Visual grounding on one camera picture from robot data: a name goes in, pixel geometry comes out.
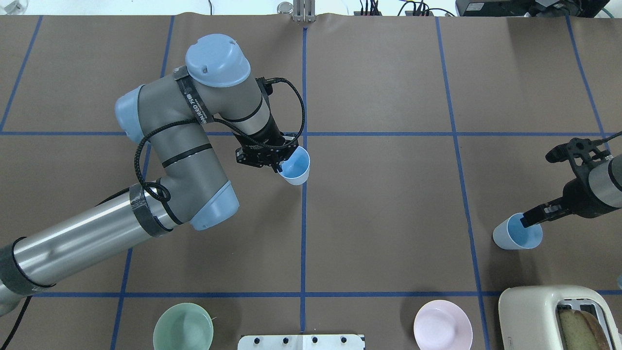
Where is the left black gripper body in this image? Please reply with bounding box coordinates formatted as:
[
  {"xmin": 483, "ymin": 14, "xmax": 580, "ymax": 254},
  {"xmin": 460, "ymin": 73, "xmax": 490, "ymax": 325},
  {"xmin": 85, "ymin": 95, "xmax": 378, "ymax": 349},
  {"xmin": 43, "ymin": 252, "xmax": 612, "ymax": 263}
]
[{"xmin": 235, "ymin": 134, "xmax": 297, "ymax": 168}]

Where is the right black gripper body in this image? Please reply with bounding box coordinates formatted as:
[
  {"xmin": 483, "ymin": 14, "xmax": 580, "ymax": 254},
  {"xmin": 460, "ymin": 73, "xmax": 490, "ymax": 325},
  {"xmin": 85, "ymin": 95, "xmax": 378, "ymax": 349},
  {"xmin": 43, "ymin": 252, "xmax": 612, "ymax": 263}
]
[{"xmin": 561, "ymin": 179, "xmax": 608, "ymax": 219}]

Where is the light blue cup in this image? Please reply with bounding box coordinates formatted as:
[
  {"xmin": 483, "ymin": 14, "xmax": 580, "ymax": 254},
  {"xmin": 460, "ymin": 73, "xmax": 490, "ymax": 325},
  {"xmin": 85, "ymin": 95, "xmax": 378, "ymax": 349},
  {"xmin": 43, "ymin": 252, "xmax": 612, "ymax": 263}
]
[
  {"xmin": 278, "ymin": 146, "xmax": 311, "ymax": 186},
  {"xmin": 492, "ymin": 212, "xmax": 544, "ymax": 250}
]

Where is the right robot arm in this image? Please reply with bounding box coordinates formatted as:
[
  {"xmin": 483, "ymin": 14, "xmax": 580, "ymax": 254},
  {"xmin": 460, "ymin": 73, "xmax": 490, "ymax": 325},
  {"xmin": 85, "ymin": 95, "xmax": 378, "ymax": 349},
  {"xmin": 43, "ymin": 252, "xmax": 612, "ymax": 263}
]
[{"xmin": 520, "ymin": 156, "xmax": 622, "ymax": 228}]

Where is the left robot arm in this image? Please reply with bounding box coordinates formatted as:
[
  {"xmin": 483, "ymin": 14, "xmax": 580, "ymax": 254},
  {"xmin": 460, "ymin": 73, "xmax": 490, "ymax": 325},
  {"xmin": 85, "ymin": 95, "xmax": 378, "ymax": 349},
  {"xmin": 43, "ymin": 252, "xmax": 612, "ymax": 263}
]
[{"xmin": 1, "ymin": 34, "xmax": 303, "ymax": 315}]

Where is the cream toaster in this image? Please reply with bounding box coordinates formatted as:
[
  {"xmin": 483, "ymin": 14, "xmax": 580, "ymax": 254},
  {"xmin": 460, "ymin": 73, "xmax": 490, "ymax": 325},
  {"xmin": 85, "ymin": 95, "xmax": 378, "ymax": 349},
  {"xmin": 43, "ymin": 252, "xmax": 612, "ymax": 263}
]
[{"xmin": 498, "ymin": 284, "xmax": 621, "ymax": 350}]

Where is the bread slice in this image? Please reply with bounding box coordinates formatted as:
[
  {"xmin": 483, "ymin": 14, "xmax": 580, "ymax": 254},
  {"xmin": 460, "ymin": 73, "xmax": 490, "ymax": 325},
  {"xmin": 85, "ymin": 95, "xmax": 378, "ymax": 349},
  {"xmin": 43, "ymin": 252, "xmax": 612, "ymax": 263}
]
[{"xmin": 558, "ymin": 309, "xmax": 611, "ymax": 350}]

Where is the pink bowl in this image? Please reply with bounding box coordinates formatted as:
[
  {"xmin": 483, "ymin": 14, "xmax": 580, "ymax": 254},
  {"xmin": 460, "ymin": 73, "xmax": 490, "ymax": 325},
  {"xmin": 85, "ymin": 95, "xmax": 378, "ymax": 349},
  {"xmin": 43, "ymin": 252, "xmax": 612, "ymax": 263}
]
[{"xmin": 413, "ymin": 299, "xmax": 473, "ymax": 350}]

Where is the green bowl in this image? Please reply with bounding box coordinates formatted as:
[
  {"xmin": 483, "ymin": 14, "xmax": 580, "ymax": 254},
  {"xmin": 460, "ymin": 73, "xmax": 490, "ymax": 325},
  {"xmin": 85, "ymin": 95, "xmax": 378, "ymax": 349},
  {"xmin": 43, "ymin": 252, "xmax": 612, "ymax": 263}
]
[{"xmin": 153, "ymin": 303, "xmax": 215, "ymax": 350}]

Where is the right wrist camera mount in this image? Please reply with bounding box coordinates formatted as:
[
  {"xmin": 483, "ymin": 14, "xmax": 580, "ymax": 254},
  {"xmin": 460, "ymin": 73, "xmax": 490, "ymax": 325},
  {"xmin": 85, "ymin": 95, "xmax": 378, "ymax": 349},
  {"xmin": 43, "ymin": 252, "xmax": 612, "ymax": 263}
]
[{"xmin": 546, "ymin": 138, "xmax": 613, "ymax": 182}]

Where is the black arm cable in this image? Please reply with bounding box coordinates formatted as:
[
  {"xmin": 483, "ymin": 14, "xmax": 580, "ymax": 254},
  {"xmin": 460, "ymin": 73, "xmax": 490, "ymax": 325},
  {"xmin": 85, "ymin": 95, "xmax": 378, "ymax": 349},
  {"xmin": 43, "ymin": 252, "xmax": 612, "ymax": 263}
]
[{"xmin": 134, "ymin": 77, "xmax": 307, "ymax": 203}]

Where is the aluminium frame post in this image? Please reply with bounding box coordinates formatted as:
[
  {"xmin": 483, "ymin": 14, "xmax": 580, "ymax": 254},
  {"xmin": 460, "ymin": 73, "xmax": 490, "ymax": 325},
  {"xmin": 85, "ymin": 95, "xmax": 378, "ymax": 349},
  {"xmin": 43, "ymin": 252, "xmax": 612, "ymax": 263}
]
[{"xmin": 292, "ymin": 0, "xmax": 317, "ymax": 23}]

